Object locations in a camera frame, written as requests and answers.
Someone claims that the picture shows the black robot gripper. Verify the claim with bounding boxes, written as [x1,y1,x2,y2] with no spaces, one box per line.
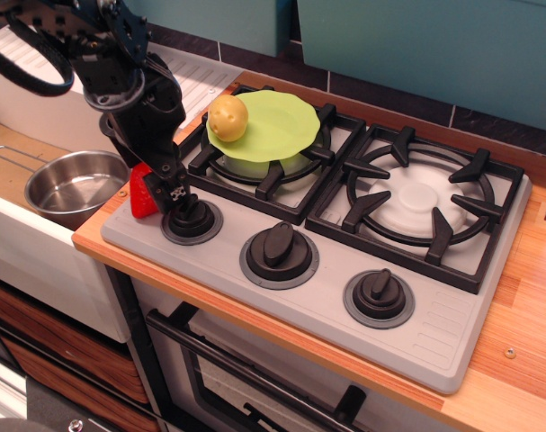
[84,52,192,221]

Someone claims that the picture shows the red toy strawberry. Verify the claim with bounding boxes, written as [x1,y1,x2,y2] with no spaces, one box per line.
[129,162,158,219]

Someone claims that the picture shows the yellow toy potato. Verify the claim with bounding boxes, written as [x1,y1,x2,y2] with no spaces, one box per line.
[208,94,248,142]

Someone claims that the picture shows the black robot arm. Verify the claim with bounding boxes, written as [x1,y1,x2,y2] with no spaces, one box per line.
[0,1,199,228]

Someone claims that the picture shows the small steel pot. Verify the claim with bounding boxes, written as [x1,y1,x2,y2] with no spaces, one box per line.
[0,146,130,230]

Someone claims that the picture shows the green plastic plate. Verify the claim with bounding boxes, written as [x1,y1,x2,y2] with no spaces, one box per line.
[207,90,320,163]

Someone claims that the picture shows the white toy sink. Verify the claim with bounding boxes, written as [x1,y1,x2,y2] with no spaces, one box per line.
[0,9,245,346]

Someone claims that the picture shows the black left stove knob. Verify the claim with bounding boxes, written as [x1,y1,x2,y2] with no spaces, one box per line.
[161,193,224,246]

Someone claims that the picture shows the black stove knob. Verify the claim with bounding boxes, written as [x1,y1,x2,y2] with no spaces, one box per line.
[239,221,320,291]
[161,193,224,246]
[343,268,416,330]

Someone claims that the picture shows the black left burner grate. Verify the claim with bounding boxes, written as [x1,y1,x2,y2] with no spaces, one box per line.
[179,85,366,224]

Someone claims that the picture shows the black burner grate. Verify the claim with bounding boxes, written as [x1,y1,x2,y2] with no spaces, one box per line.
[179,85,366,224]
[306,124,524,293]

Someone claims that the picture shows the black middle stove knob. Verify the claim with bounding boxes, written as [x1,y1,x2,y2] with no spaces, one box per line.
[239,221,320,291]

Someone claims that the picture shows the toy oven door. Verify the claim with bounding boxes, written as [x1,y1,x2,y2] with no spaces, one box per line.
[133,281,450,431]

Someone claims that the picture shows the teal cabinet left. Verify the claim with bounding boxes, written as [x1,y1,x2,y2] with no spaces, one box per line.
[126,0,292,56]

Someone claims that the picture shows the upper wooden drawer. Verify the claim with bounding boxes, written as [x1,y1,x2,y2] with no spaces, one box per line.
[0,280,138,383]

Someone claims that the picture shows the wooden drawer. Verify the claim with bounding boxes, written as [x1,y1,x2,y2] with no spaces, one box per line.
[0,280,138,383]
[1,336,160,432]

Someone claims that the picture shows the lower wooden drawer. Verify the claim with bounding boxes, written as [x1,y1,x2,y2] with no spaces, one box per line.
[1,336,160,432]

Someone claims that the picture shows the black right stove knob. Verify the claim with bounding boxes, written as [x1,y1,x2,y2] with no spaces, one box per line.
[343,268,416,330]

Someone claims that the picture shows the black right burner grate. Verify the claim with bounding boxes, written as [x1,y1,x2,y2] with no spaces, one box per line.
[306,124,524,293]

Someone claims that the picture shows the grey toy stove top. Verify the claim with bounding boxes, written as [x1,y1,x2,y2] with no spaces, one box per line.
[101,167,532,394]

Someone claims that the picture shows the black oven door handle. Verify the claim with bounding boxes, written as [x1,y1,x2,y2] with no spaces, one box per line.
[146,310,366,431]

